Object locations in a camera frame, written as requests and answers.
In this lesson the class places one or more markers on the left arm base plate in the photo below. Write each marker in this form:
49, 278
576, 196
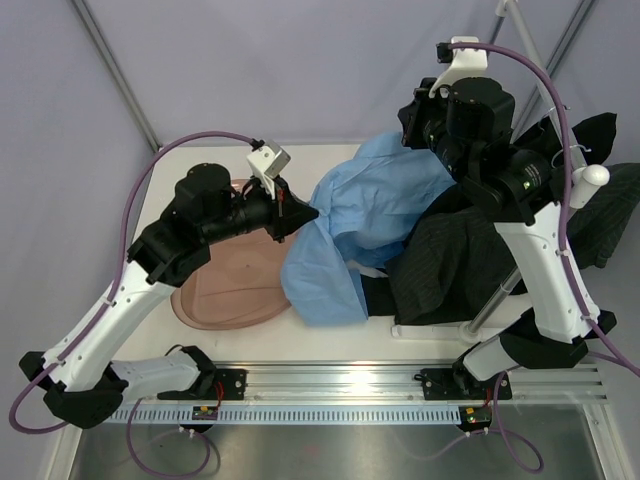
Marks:
227, 383

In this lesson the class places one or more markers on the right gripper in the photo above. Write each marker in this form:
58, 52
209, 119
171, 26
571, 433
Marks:
414, 114

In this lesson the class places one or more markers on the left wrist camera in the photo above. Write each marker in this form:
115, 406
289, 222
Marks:
266, 162

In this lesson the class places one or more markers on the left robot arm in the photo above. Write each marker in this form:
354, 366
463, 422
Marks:
83, 384

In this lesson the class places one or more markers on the light blue cable duct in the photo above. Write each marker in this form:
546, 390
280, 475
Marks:
174, 414

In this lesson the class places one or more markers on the aluminium mounting rail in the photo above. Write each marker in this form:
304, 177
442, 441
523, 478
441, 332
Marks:
393, 383

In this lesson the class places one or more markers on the dark striped shirt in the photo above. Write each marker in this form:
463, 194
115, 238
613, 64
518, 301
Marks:
454, 259

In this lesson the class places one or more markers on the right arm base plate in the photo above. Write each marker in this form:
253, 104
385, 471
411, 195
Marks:
453, 383

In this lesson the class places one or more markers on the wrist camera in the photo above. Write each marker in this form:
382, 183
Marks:
461, 62
266, 162

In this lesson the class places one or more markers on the pink translucent plastic basin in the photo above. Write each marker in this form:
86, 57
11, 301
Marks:
240, 286

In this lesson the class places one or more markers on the white clothes rack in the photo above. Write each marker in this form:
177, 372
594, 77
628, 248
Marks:
585, 185

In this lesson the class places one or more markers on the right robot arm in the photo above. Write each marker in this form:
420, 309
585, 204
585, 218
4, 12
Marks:
521, 345

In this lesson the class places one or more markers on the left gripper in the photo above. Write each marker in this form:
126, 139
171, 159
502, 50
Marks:
287, 213

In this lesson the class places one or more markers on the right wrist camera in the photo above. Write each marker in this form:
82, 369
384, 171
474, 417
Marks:
461, 62

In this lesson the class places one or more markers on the light blue shirt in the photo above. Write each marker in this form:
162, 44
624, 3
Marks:
367, 207

